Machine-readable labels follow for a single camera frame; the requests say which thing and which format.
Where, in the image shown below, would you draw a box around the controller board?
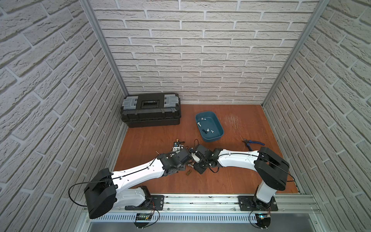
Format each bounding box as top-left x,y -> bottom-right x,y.
134,213 -> 153,229
256,214 -> 271,229

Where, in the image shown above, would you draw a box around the teal plastic storage bin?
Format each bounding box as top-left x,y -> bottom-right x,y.
195,111 -> 224,143

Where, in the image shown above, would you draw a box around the left controller board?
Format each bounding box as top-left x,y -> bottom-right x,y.
134,213 -> 153,229

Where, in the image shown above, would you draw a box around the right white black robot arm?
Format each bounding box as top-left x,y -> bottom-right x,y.
189,145 -> 289,207

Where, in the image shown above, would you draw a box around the blue handled pliers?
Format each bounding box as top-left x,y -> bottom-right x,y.
242,139 -> 265,151

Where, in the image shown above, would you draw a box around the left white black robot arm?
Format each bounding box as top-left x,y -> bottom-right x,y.
84,148 -> 192,219

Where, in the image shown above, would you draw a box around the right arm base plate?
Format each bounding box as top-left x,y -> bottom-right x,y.
237,195 -> 278,212

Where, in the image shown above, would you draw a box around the aluminium front rail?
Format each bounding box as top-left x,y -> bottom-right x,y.
107,193 -> 321,214

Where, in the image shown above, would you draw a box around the black toolbox grey latches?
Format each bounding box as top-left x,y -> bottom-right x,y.
120,92 -> 181,128

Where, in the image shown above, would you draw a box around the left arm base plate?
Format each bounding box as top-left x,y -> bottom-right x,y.
125,195 -> 165,211

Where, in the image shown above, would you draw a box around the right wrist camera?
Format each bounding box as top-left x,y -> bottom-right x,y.
191,153 -> 200,163

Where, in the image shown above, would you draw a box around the right controller board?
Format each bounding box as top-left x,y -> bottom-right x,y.
256,214 -> 271,229

